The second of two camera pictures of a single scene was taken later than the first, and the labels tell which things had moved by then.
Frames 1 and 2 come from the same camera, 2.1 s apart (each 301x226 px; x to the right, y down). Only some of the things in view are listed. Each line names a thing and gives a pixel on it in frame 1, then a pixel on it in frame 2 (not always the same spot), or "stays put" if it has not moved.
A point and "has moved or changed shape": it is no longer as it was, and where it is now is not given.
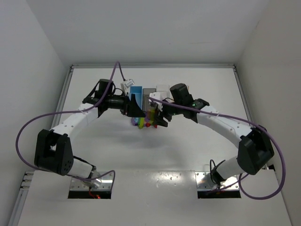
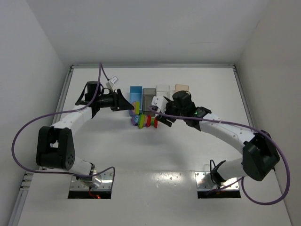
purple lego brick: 147,119 has moved or changed shape
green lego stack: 141,123 stays put
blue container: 138,91 stays put
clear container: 162,88 stays put
